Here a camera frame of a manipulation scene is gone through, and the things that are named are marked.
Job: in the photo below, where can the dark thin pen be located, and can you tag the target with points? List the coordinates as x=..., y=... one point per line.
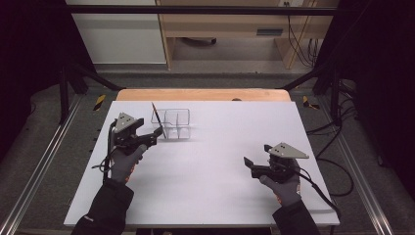
x=158, y=119

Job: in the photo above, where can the light wooden desk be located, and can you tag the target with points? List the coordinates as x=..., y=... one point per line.
x=225, y=23

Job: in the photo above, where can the yellow black floor tape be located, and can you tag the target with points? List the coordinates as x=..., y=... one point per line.
x=99, y=102
x=308, y=103

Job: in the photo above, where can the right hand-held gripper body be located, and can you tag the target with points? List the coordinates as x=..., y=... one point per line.
x=284, y=160

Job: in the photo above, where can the white cabinet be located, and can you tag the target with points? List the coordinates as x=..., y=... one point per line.
x=120, y=36

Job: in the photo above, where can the person's left hand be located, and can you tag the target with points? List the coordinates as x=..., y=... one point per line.
x=124, y=164

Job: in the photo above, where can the person's right hand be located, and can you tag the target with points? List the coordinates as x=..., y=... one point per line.
x=287, y=191

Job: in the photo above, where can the black curtain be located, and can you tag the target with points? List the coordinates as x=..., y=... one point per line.
x=29, y=58
x=381, y=65

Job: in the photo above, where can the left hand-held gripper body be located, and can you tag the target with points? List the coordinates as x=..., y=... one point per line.
x=127, y=130

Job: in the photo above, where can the black frame stand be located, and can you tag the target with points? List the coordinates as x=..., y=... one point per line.
x=70, y=84
x=332, y=84

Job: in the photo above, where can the black horizontal frame bar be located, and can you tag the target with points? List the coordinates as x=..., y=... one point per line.
x=202, y=9

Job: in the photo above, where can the clear plastic divided holder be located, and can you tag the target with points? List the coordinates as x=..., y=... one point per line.
x=177, y=122

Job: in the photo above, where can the aluminium floor rail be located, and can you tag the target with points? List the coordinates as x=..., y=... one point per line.
x=362, y=182
x=39, y=166

